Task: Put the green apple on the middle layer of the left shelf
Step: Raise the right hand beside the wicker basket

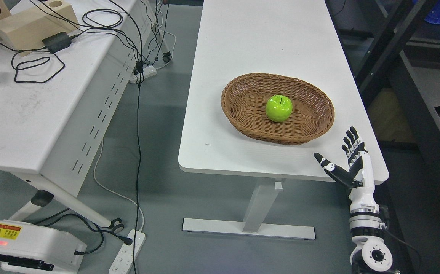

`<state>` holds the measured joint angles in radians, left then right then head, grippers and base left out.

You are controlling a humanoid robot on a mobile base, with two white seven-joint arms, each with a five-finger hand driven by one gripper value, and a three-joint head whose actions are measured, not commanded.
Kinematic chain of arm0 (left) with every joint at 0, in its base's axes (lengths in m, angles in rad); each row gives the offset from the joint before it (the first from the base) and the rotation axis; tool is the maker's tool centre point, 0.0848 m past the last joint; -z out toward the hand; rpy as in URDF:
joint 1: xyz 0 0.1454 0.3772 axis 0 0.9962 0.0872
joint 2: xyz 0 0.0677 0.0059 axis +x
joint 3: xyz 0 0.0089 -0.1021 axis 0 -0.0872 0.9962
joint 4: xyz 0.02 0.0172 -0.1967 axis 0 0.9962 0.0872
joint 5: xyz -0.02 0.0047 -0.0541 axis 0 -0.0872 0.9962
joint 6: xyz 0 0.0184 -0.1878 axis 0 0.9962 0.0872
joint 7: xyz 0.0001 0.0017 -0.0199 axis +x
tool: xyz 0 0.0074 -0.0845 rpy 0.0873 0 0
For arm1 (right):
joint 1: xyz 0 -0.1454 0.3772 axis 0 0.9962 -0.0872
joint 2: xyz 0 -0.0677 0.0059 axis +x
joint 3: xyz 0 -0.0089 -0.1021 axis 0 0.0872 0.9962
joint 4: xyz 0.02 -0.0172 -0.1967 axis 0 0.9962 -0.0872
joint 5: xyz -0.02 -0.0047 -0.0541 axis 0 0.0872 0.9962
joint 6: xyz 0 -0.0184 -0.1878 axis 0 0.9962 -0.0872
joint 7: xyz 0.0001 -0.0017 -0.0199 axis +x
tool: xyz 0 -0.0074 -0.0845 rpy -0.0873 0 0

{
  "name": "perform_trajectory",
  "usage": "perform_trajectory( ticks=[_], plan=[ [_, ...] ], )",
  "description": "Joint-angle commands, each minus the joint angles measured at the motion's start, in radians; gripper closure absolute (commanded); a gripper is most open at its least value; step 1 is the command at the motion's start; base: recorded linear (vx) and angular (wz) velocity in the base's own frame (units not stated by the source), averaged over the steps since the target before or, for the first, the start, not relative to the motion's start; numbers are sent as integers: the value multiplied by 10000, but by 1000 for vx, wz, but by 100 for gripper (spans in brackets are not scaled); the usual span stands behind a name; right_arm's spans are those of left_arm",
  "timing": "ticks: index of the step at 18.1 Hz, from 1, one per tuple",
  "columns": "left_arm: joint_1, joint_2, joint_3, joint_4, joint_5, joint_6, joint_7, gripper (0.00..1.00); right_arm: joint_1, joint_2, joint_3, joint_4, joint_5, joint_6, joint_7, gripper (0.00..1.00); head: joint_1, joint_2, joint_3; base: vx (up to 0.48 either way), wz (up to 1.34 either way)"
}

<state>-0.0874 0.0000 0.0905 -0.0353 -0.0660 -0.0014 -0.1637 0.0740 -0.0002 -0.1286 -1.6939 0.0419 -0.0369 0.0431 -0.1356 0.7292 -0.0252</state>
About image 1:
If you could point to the white folding table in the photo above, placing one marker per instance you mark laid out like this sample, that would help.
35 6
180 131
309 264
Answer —
53 121

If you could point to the white machine with warning label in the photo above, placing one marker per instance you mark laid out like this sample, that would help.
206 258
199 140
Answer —
31 249

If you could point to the black power adapter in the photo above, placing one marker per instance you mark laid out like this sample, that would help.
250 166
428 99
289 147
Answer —
57 42

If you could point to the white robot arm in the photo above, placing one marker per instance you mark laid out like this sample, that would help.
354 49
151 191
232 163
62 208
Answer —
371 255

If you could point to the wooden block with hole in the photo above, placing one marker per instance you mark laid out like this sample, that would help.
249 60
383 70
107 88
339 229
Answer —
27 29

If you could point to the green apple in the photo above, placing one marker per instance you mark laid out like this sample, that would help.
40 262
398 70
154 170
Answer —
278 108

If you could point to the black metal shelf rack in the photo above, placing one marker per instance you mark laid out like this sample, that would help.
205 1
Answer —
404 53

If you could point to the white power strip far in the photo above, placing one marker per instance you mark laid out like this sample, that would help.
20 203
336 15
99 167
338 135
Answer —
148 72

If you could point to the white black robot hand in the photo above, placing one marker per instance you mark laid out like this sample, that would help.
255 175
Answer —
359 178

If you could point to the brown wicker basket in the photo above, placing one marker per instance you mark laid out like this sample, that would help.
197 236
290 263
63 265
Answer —
244 100

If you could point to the white standing desk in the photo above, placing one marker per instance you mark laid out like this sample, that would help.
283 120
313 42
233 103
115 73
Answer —
294 38

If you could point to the white power strip near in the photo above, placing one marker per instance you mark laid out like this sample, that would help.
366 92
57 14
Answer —
123 262

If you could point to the white power strip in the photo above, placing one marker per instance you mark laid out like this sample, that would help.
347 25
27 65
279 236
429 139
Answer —
123 262
148 72

